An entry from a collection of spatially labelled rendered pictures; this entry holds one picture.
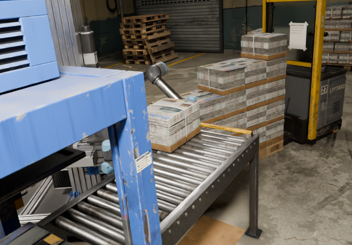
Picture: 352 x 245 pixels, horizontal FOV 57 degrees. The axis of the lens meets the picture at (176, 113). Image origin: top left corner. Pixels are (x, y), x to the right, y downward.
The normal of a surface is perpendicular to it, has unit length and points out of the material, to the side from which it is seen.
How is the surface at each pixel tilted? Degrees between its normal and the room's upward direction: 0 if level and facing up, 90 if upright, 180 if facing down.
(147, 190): 90
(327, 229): 0
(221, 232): 0
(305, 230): 0
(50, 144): 90
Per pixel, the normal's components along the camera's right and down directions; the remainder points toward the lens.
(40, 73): 0.83, 0.13
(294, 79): -0.83, 0.25
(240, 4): -0.56, 0.32
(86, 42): 0.00, 0.33
